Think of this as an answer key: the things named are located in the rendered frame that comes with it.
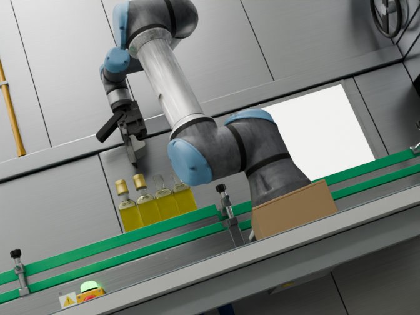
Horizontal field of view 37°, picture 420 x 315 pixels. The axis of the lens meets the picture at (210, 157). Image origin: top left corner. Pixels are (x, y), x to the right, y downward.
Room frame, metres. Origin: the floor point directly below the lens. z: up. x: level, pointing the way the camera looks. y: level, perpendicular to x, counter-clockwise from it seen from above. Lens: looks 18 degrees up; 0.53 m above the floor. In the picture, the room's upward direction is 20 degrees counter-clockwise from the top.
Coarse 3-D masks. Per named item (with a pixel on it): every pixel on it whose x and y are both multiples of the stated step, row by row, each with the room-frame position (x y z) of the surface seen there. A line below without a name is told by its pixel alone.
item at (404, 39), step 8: (376, 0) 2.16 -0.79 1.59; (408, 0) 1.96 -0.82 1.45; (416, 0) 1.92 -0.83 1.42; (408, 8) 1.99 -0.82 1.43; (416, 8) 1.94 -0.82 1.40; (408, 16) 2.01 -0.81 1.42; (416, 16) 1.97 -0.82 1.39; (408, 24) 2.04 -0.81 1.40; (416, 24) 1.99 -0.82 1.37; (392, 32) 2.15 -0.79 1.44; (400, 32) 2.11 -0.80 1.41; (408, 32) 2.06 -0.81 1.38; (416, 32) 2.01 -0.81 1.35; (392, 40) 2.18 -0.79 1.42; (400, 40) 2.13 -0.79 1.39; (408, 40) 2.08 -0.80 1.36; (416, 40) 2.04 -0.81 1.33; (400, 48) 2.16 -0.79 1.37; (408, 48) 2.10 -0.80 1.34; (416, 48) 2.06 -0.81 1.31; (408, 56) 2.13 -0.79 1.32; (416, 56) 2.08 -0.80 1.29; (408, 64) 2.16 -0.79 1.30; (416, 64) 2.11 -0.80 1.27; (408, 72) 2.18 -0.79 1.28; (416, 72) 2.13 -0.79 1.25; (416, 80) 2.17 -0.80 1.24
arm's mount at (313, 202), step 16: (304, 192) 1.36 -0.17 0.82; (320, 192) 1.36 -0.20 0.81; (256, 208) 1.35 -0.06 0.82; (272, 208) 1.35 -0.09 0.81; (288, 208) 1.36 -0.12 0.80; (304, 208) 1.36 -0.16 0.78; (320, 208) 1.36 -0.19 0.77; (336, 208) 1.36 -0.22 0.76; (256, 224) 1.39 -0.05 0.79; (272, 224) 1.35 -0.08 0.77; (288, 224) 1.35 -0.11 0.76
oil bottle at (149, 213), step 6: (138, 198) 1.86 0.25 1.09; (144, 198) 1.86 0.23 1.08; (150, 198) 1.86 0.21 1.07; (138, 204) 1.85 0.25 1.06; (144, 204) 1.85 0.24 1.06; (150, 204) 1.86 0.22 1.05; (156, 204) 1.86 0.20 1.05; (144, 210) 1.85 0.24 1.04; (150, 210) 1.86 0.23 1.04; (156, 210) 1.86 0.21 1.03; (144, 216) 1.85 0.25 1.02; (150, 216) 1.86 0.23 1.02; (156, 216) 1.86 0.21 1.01; (144, 222) 1.85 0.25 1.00; (150, 222) 1.85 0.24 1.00; (156, 222) 1.86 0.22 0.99
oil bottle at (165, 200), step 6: (156, 192) 1.87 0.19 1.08; (162, 192) 1.86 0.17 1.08; (168, 192) 1.87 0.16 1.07; (156, 198) 1.86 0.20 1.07; (162, 198) 1.86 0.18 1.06; (168, 198) 1.86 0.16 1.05; (162, 204) 1.86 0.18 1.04; (168, 204) 1.86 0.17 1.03; (174, 204) 1.87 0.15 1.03; (162, 210) 1.86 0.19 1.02; (168, 210) 1.86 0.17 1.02; (174, 210) 1.87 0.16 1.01; (162, 216) 1.86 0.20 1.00; (168, 216) 1.86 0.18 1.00; (174, 216) 1.86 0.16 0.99
